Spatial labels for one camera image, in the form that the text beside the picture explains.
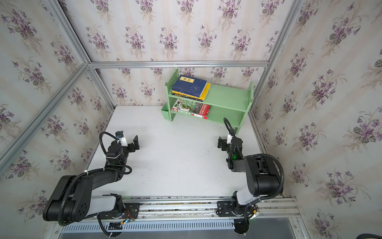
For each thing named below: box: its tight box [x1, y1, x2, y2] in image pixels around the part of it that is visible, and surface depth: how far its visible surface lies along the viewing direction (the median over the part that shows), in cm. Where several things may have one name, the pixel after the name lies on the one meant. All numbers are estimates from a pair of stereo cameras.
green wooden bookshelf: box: [160, 68, 255, 136], surface depth 92 cm
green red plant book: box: [172, 98, 211, 120], surface depth 100 cm
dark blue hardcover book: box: [171, 92, 204, 102], surface depth 88 cm
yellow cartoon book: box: [171, 82, 211, 101], surface depth 90 cm
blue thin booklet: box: [171, 74, 208, 99], surface depth 90 cm
